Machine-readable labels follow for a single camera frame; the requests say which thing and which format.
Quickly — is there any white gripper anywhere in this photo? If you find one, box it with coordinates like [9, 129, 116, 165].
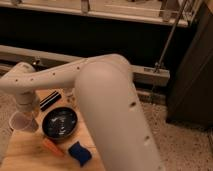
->
[15, 92, 40, 126]

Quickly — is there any wooden shelf frame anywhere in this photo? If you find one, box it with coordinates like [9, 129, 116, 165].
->
[0, 0, 202, 27]

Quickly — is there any metal rod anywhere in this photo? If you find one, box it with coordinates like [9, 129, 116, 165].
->
[154, 0, 188, 73]

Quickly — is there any black rectangular bar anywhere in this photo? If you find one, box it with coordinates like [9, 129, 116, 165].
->
[40, 91, 62, 111]

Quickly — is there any orange carrot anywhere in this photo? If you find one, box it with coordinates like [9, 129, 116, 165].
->
[42, 138, 64, 157]

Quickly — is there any black ceramic bowl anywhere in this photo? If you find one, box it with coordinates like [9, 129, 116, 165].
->
[42, 107, 78, 140]

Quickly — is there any white ceramic cup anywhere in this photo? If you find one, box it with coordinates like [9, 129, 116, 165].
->
[9, 111, 39, 132]

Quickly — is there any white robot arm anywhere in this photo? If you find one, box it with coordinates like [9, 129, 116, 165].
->
[0, 54, 166, 171]

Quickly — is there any blue sponge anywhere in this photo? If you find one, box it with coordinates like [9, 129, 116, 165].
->
[68, 141, 92, 167]

